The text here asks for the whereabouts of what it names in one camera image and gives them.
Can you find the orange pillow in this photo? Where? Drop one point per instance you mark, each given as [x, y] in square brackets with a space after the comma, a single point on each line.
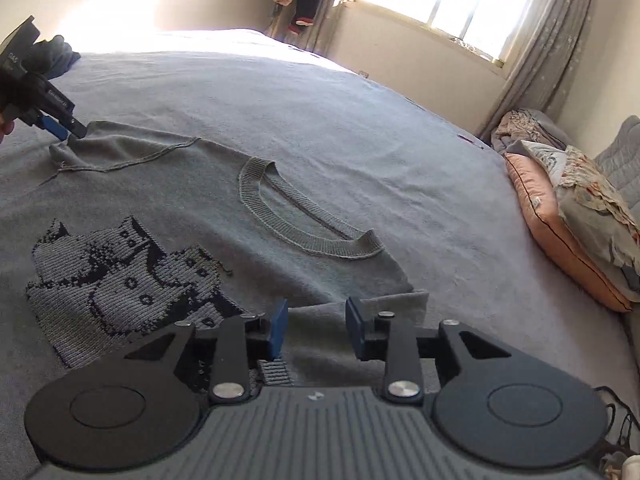
[550, 220]

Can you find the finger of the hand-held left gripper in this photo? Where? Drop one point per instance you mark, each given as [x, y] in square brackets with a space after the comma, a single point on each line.
[56, 127]
[77, 129]

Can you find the person's left hand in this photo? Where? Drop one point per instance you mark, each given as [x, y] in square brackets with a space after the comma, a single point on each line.
[4, 127]

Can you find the grey bed blanket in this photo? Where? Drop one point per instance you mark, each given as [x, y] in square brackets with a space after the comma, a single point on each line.
[400, 160]

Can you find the grey knit sweater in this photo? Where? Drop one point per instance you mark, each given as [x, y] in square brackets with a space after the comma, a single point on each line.
[200, 195]

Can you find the grey quilted headboard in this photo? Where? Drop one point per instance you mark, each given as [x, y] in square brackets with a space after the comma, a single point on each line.
[622, 155]

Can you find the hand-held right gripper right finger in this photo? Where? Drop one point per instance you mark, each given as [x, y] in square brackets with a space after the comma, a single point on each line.
[356, 327]

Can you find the dark clothing pile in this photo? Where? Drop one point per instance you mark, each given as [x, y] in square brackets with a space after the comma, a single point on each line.
[60, 57]

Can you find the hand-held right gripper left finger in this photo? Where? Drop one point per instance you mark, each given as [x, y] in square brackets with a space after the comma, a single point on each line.
[277, 332]

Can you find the grey floral pillow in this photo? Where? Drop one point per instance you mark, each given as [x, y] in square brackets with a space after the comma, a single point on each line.
[590, 195]

